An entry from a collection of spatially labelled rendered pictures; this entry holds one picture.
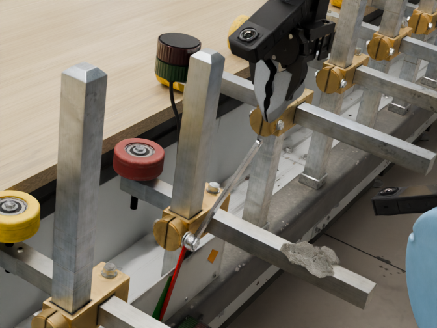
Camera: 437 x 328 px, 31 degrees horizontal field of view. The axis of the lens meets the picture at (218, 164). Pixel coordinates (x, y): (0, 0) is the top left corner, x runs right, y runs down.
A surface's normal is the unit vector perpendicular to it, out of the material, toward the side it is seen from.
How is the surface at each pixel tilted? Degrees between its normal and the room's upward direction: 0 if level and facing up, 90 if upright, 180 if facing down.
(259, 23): 27
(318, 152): 90
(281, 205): 0
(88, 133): 90
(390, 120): 0
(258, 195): 90
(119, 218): 90
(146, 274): 0
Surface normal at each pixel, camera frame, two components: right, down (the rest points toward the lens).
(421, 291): -0.97, 0.11
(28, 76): 0.14, -0.86
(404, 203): -0.58, 0.32
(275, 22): -0.17, -0.62
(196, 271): 0.83, 0.37
